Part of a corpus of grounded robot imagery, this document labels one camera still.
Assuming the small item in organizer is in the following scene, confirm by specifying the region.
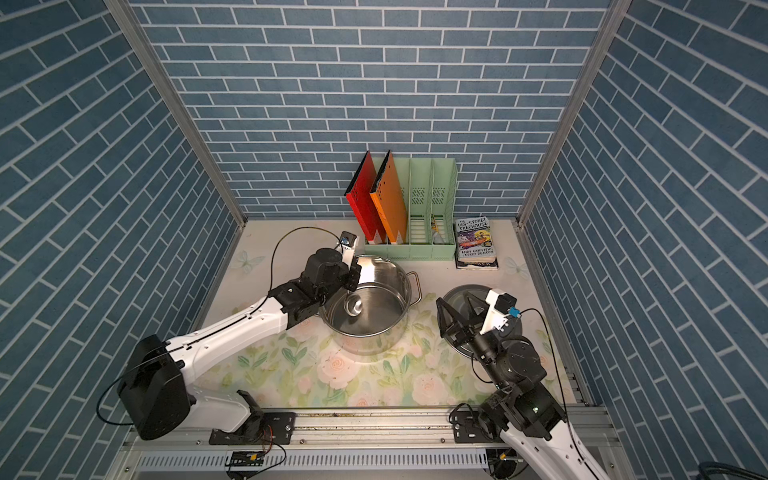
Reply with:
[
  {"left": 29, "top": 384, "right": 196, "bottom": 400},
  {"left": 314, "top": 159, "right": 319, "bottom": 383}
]
[{"left": 431, "top": 216, "right": 445, "bottom": 245}]

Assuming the left aluminium corner post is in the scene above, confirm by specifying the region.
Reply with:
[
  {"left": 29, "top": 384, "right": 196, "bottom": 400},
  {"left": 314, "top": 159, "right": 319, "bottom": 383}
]
[{"left": 104, "top": 0, "right": 247, "bottom": 229}]

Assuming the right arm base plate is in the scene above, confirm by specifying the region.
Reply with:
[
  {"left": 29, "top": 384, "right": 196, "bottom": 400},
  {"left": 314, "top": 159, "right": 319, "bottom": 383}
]
[{"left": 448, "top": 410, "right": 504, "bottom": 445}]

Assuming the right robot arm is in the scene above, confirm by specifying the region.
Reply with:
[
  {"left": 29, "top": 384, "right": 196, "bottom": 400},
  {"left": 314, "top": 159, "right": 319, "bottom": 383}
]
[{"left": 436, "top": 289, "right": 608, "bottom": 479}]

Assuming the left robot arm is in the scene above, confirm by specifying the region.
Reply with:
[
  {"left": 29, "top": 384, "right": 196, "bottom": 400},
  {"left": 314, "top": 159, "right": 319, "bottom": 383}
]
[{"left": 116, "top": 246, "right": 361, "bottom": 445}]

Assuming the stainless steel pot lid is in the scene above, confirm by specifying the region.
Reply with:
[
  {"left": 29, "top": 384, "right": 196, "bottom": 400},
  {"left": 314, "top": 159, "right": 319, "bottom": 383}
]
[{"left": 436, "top": 284, "right": 491, "bottom": 358}]

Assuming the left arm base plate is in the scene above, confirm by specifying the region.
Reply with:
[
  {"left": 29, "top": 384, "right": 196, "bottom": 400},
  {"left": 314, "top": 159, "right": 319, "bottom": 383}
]
[{"left": 209, "top": 411, "right": 297, "bottom": 446}]

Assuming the floral table mat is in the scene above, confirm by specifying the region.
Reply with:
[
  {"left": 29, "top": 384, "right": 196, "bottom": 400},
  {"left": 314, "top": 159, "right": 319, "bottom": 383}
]
[{"left": 196, "top": 220, "right": 576, "bottom": 408}]

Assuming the dark book underneath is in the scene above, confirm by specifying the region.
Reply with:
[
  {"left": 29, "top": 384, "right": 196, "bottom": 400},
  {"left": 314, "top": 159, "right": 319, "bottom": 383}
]
[{"left": 454, "top": 257, "right": 499, "bottom": 270}]

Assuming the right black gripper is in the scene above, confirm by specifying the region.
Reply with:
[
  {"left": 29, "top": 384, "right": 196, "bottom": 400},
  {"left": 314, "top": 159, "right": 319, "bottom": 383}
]
[{"left": 440, "top": 293, "right": 510, "bottom": 391}]

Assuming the green plastic file organizer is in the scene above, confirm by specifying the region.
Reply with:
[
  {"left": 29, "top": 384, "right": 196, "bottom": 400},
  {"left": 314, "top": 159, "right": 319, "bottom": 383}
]
[{"left": 364, "top": 157, "right": 458, "bottom": 261}]

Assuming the right aluminium corner post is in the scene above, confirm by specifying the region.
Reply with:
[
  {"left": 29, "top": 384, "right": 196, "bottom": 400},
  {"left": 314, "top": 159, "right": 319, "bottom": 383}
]
[{"left": 517, "top": 0, "right": 632, "bottom": 229}]

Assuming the aluminium corner post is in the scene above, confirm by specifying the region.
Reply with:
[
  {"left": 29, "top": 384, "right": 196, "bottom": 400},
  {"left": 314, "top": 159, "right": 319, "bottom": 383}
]
[
  {"left": 104, "top": 0, "right": 247, "bottom": 229},
  {"left": 517, "top": 0, "right": 632, "bottom": 229}
]

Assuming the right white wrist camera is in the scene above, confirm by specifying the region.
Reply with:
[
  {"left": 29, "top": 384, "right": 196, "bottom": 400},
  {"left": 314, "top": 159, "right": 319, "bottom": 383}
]
[{"left": 479, "top": 289, "right": 520, "bottom": 337}]

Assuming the treehouse paperback book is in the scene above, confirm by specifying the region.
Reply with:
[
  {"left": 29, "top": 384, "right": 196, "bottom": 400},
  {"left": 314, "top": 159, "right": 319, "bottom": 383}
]
[{"left": 454, "top": 216, "right": 497, "bottom": 264}]

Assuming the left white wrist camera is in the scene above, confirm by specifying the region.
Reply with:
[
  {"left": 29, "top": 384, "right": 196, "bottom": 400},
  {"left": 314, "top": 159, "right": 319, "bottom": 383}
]
[{"left": 339, "top": 231, "right": 358, "bottom": 267}]

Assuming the aluminium front rail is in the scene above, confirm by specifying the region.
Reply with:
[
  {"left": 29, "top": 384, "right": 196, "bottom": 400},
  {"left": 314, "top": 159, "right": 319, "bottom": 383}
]
[{"left": 125, "top": 407, "right": 601, "bottom": 454}]

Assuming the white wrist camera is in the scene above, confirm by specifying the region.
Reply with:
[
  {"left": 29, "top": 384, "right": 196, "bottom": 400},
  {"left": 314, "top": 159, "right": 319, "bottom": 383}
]
[
  {"left": 339, "top": 231, "right": 358, "bottom": 267},
  {"left": 479, "top": 289, "right": 520, "bottom": 337}
]

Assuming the long steel ladle spoon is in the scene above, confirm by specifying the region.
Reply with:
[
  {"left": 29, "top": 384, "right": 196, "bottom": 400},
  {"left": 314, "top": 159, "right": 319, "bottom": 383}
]
[{"left": 343, "top": 287, "right": 363, "bottom": 317}]

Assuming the orange file folder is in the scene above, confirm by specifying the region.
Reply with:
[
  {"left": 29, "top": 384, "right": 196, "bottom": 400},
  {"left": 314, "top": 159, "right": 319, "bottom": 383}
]
[{"left": 369, "top": 151, "right": 408, "bottom": 244}]

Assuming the stainless steel stock pot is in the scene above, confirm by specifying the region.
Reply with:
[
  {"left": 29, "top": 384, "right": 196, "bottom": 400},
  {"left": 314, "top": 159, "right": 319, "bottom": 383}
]
[{"left": 319, "top": 255, "right": 422, "bottom": 356}]

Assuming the red file folder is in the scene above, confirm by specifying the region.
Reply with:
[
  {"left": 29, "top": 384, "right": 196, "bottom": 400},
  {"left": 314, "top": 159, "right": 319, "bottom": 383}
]
[{"left": 345, "top": 152, "right": 386, "bottom": 244}]

